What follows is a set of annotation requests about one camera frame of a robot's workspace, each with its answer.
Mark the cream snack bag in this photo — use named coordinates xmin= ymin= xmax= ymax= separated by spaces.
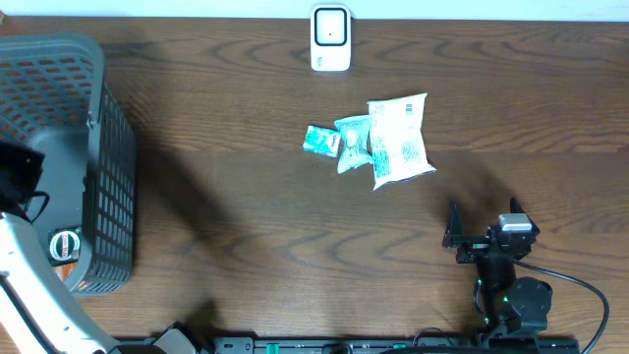
xmin=368 ymin=93 xmax=436 ymax=190

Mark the teal small snack packet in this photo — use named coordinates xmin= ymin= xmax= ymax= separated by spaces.
xmin=334 ymin=115 xmax=373 ymax=174

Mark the teal gum box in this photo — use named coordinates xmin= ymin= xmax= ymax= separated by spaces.
xmin=303 ymin=126 xmax=341 ymax=157

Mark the round black white container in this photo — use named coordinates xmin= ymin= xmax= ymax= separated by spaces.
xmin=47 ymin=226 xmax=83 ymax=266

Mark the orange snack packet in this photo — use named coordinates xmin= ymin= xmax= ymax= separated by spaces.
xmin=53 ymin=262 xmax=78 ymax=281

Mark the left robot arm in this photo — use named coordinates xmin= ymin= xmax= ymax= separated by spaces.
xmin=1 ymin=142 xmax=209 ymax=354

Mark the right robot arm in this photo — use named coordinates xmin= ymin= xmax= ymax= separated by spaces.
xmin=442 ymin=199 xmax=552 ymax=347

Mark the white barcode scanner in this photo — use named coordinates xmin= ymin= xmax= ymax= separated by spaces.
xmin=310 ymin=4 xmax=352 ymax=72

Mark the grey plastic shopping basket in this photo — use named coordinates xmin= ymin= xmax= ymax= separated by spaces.
xmin=1 ymin=33 xmax=137 ymax=297

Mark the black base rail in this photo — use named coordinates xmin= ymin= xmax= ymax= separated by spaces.
xmin=212 ymin=333 xmax=580 ymax=354

